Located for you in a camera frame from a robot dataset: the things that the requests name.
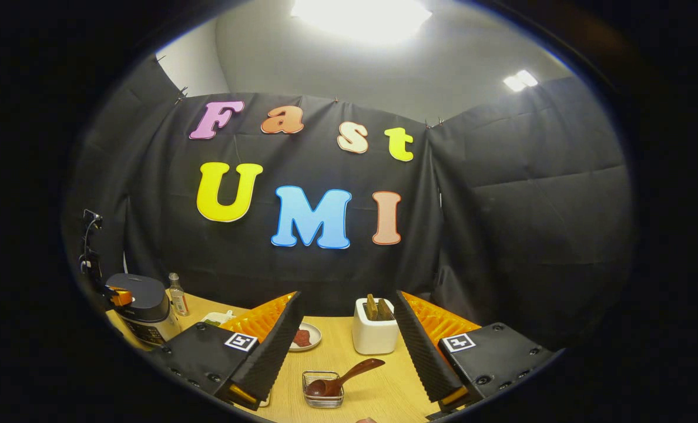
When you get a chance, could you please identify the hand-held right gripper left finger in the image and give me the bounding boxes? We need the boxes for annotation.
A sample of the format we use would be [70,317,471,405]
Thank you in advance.
[149,291,306,412]

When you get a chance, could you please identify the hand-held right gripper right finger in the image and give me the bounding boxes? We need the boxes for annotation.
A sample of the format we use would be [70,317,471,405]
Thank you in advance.
[394,291,555,412]

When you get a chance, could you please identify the dark grey rice cooker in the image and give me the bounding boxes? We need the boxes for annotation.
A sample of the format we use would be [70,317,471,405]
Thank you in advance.
[105,273,182,347]

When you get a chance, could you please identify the metal wire chopstick holder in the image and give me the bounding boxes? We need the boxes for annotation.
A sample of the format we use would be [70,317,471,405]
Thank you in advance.
[302,370,345,408]

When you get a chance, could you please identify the dark red wooden spoon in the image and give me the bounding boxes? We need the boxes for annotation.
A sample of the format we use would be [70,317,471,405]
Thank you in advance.
[306,358,386,398]

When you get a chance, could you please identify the white utensil holder box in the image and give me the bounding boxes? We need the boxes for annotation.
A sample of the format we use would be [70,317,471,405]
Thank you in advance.
[352,297,400,355]

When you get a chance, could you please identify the round white plate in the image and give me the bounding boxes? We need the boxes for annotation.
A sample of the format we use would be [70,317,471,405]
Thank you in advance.
[288,321,323,352]

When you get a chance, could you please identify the small clear glass bottle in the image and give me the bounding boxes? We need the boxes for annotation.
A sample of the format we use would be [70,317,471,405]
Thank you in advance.
[168,272,190,318]

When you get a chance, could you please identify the black backdrop cloth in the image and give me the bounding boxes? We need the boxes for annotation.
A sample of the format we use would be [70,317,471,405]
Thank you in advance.
[61,56,640,353]

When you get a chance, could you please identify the small ceiling light panel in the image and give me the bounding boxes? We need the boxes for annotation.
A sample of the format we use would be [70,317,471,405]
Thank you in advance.
[503,69,539,93]

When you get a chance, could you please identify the large ceiling light panel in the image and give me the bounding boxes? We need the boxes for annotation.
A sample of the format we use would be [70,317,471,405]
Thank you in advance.
[290,0,433,45]

